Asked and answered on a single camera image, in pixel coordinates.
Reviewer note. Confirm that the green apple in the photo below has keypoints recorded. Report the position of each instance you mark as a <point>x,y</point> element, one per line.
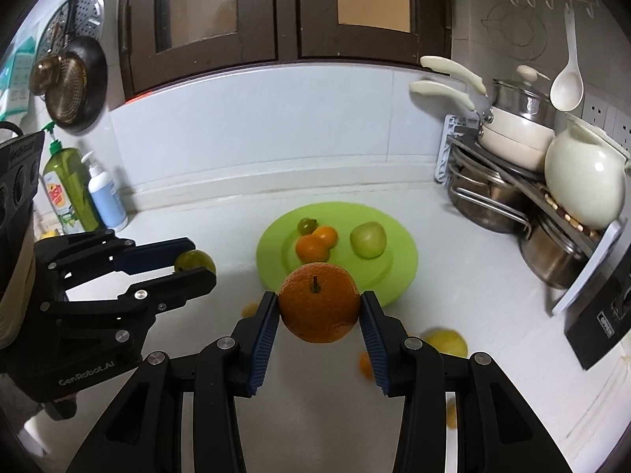
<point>368,240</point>

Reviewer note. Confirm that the steel pot under rack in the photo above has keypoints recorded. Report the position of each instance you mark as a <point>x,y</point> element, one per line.
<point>552,256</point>

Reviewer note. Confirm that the brass strainer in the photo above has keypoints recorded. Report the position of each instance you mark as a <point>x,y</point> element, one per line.
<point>61,79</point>

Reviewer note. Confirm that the cream pan lower handle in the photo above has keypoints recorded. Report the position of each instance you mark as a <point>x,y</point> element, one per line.
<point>493,147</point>

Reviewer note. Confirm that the small orange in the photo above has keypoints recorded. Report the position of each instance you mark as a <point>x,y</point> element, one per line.
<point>311,249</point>
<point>365,366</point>
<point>327,234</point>

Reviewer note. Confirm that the small yellow-brown fruit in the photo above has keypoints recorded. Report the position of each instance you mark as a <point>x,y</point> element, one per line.
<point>250,310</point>

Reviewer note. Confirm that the cream pan upper handle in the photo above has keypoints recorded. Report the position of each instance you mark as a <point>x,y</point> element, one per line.
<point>454,69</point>

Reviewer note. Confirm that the white wall socket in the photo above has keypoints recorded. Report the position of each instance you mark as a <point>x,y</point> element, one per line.
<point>613,121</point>

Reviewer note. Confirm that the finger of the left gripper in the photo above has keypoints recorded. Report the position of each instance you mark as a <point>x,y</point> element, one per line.
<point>67,261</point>
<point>147,298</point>

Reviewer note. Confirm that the perforated steel steamer plate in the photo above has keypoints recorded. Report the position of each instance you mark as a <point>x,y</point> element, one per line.
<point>87,19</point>

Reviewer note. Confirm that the white ceramic jug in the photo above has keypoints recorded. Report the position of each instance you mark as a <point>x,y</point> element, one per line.
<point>586,173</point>

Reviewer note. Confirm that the cream pan handle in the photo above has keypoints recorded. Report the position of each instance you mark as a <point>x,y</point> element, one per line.
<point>493,147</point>
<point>454,69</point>

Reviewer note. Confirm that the small green-yellow fruit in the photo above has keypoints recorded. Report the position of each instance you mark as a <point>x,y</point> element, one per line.
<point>194,259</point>

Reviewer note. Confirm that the black box appliance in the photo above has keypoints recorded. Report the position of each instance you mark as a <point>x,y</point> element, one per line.
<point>605,320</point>

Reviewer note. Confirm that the white blue pump bottle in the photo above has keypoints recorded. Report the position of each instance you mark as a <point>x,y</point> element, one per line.
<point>104,193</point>

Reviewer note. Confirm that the black hanging frying pan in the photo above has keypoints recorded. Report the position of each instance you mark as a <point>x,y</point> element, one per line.
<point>91,53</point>

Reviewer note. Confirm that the large orange with stem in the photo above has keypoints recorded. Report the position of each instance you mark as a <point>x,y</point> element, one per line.
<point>319,303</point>

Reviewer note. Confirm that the steel bowl under rack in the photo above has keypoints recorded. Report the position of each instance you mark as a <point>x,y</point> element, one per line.
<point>484,198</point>

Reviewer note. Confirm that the yellow lemon on counter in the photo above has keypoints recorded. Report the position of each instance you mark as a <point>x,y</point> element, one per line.
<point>447,341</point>

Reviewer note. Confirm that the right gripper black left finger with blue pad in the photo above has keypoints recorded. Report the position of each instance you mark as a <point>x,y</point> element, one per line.
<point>233,366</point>

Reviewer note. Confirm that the dark brown window frame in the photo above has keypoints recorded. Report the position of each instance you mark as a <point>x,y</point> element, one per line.
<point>167,41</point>

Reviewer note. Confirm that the green plastic plate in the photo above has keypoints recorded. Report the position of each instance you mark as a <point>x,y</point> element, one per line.
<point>389,275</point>

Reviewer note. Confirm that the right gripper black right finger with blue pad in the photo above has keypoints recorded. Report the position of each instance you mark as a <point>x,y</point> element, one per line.
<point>405,366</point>

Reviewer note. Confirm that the white ladle spoon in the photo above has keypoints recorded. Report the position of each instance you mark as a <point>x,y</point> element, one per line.
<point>567,89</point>

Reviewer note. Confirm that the grey dish rack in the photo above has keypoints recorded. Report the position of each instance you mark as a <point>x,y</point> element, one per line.
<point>459,142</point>

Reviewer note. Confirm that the steel pot with lid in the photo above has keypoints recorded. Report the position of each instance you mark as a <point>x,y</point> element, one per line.
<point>521,98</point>

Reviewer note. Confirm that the small dark green fruit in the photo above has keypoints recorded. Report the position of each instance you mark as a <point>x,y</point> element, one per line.
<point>306,226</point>

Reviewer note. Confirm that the green dish soap bottle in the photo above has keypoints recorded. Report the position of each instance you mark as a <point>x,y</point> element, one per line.
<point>66,180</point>

